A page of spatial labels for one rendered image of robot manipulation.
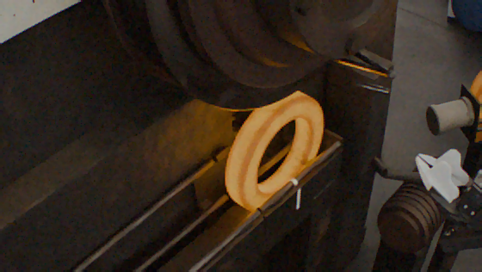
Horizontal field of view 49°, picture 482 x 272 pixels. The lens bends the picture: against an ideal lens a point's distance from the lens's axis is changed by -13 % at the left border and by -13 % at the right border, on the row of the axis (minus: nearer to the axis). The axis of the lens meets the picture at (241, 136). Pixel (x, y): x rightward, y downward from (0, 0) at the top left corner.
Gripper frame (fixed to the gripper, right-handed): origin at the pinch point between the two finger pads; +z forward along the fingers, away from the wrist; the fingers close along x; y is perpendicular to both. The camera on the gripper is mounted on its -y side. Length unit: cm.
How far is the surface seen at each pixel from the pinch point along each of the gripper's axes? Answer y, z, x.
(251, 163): -1.1, 17.3, 19.9
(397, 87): -87, 36, -119
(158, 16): 27, 23, 35
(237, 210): -14.4, 17.5, 18.6
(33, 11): 23, 36, 42
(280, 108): 4.3, 19.1, 14.0
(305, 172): -7.4, 13.3, 9.9
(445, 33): -87, 40, -182
